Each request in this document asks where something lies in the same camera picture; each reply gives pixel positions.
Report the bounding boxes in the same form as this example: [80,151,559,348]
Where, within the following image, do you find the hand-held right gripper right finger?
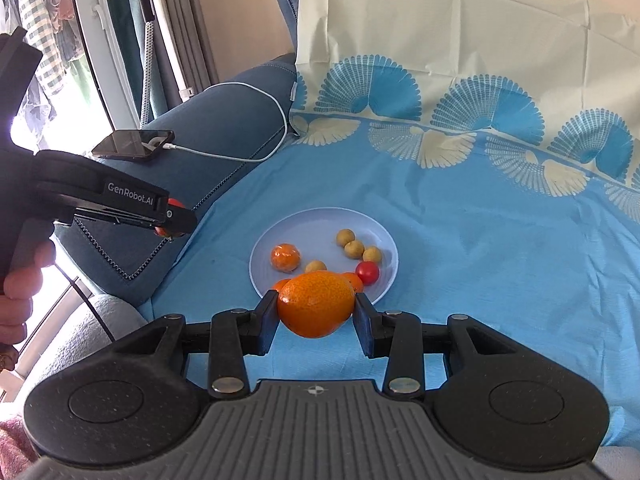
[353,292,520,401]

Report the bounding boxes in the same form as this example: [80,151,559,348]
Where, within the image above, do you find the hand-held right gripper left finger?
[114,290,280,401]

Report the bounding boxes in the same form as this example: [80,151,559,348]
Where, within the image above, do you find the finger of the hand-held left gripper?
[163,204,199,237]

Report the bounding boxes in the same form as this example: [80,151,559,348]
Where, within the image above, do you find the large orange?
[276,270,356,339]

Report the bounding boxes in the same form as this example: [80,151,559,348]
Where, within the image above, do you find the small tangerine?
[270,243,302,271]

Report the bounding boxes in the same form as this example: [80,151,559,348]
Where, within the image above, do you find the pale blue plate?
[248,208,400,307]

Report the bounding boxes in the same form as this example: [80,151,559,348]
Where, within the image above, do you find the person's left hand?
[0,239,57,357]

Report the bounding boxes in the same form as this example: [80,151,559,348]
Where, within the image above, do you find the black smartphone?
[91,129,176,162]

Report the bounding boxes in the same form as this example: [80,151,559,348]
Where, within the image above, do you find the green hanging garment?
[67,56,97,107]

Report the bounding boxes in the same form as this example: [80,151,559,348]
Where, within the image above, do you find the blue fabric sofa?
[52,0,302,307]

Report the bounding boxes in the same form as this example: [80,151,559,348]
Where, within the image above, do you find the dark green curtain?
[107,0,167,117]

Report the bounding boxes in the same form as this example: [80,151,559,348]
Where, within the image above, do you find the blue fan-print sheet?
[136,0,640,450]

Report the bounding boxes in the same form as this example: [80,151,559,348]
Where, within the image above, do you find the grey fleece blanket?
[17,292,152,392]

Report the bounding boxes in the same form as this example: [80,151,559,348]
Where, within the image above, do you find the plaid hanging shirt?
[19,0,69,97]

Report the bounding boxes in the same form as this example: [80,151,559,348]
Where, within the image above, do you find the white steamer stand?
[105,0,195,100]

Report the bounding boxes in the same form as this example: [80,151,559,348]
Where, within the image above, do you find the black garment steamer head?
[107,0,157,129]

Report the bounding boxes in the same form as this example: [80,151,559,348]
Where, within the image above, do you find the grey curtain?
[159,0,221,107]

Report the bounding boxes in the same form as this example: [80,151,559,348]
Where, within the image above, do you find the pink fuzzy cloth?
[0,411,40,477]

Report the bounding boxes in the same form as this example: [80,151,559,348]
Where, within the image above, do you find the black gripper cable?
[56,264,117,344]

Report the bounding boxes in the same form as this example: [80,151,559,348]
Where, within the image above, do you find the white charging cable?
[142,82,299,164]

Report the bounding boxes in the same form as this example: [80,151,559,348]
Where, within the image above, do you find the white door frame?
[69,0,142,132]

